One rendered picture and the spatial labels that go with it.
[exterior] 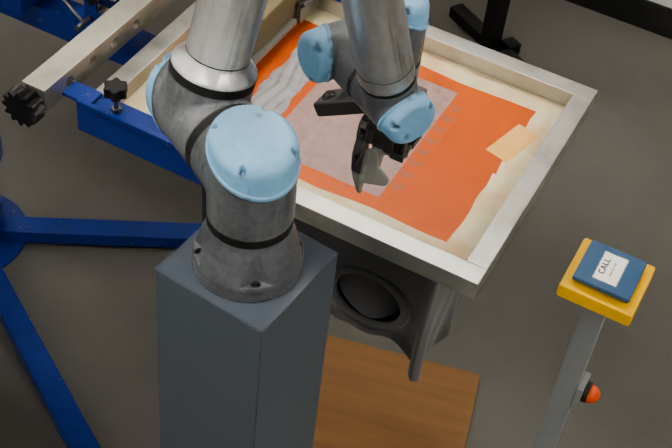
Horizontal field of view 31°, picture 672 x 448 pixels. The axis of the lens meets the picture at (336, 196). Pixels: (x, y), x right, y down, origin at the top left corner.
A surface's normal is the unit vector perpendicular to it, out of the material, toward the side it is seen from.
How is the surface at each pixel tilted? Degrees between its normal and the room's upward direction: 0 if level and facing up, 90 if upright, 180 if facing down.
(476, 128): 0
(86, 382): 0
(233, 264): 73
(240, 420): 90
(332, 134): 0
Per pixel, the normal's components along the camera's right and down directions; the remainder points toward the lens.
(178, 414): -0.55, 0.55
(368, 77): -0.53, 0.73
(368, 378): 0.09, -0.71
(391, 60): 0.33, 0.73
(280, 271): 0.64, 0.34
